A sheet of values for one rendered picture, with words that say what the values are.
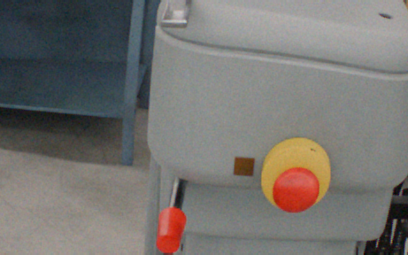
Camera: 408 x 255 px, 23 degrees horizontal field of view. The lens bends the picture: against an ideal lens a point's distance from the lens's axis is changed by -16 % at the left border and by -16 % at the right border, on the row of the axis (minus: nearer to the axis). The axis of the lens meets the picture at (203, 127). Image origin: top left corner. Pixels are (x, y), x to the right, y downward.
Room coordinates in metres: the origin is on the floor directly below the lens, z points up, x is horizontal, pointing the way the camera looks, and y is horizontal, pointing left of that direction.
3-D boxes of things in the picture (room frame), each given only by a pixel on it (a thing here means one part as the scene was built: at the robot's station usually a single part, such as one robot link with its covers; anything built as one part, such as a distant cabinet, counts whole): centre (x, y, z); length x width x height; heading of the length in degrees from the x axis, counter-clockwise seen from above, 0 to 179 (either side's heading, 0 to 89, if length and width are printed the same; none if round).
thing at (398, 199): (1.06, -0.23, 1.60); 0.08 x 0.02 x 0.04; 88
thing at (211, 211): (1.09, -0.09, 1.68); 0.34 x 0.24 x 0.10; 178
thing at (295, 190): (0.80, -0.08, 1.76); 0.04 x 0.03 x 0.04; 88
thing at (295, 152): (0.82, -0.08, 1.76); 0.06 x 0.02 x 0.06; 88
